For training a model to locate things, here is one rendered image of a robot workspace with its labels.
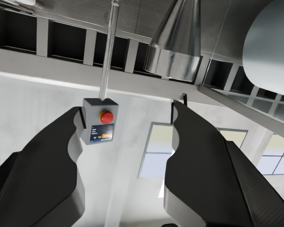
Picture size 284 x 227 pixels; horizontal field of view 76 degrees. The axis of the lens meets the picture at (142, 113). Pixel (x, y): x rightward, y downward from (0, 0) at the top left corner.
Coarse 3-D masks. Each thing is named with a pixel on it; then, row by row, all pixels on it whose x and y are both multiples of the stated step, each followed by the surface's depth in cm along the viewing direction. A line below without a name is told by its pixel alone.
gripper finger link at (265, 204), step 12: (228, 144) 8; (240, 156) 8; (240, 168) 7; (252, 168) 7; (240, 180) 7; (252, 180) 7; (264, 180) 6; (252, 192) 6; (264, 192) 6; (276, 192) 6; (252, 204) 6; (264, 204) 6; (276, 204) 6; (252, 216) 5; (264, 216) 5; (276, 216) 5
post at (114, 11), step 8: (112, 8) 35; (112, 16) 35; (112, 24) 36; (112, 32) 36; (112, 40) 37; (112, 48) 38; (104, 56) 38; (104, 64) 38; (104, 72) 39; (104, 80) 39; (104, 88) 40; (104, 96) 41
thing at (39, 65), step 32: (0, 32) 60; (32, 32) 65; (64, 32) 67; (96, 32) 63; (0, 64) 60; (32, 64) 62; (64, 64) 64; (96, 64) 71; (128, 64) 69; (160, 96) 77; (192, 96) 80
